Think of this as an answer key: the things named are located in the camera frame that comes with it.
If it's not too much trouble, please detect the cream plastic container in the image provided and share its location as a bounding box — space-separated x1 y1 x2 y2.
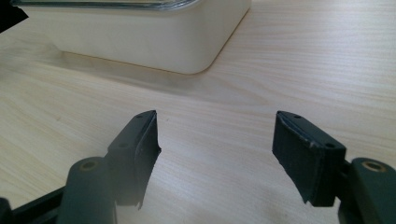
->
9 0 252 76

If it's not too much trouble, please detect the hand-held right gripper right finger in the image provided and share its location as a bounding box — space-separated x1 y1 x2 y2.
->
272 110 396 224

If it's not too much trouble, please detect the black object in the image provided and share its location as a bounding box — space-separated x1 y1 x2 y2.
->
0 0 30 35

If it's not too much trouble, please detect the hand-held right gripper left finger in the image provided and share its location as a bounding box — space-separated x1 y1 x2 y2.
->
56 109 163 224

